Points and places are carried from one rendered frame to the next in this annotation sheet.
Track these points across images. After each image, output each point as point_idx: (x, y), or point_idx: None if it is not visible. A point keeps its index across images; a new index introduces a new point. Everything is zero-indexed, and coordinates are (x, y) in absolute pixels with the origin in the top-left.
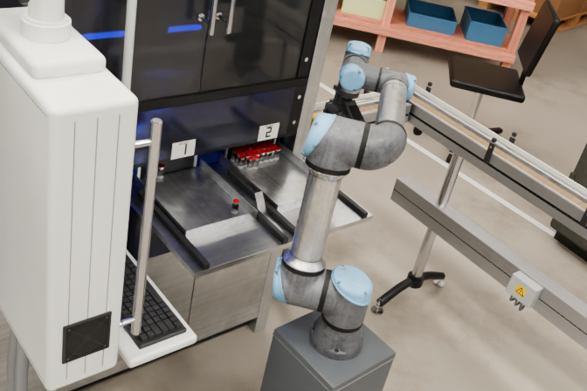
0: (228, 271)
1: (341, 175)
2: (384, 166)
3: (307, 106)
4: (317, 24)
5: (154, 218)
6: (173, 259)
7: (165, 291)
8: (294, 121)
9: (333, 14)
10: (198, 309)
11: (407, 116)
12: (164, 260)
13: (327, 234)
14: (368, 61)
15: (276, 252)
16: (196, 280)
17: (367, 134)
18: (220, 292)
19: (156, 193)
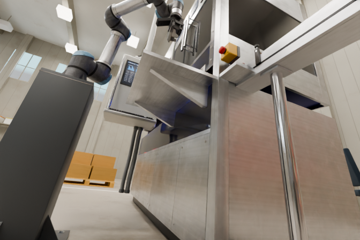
0: (188, 168)
1: (110, 33)
2: (104, 17)
3: (215, 47)
4: (215, 16)
5: None
6: (174, 146)
7: (171, 167)
8: (210, 59)
9: (219, 6)
10: (177, 195)
11: None
12: (173, 145)
13: (103, 51)
14: (173, 1)
15: (211, 164)
16: (178, 166)
17: None
18: (185, 187)
19: None
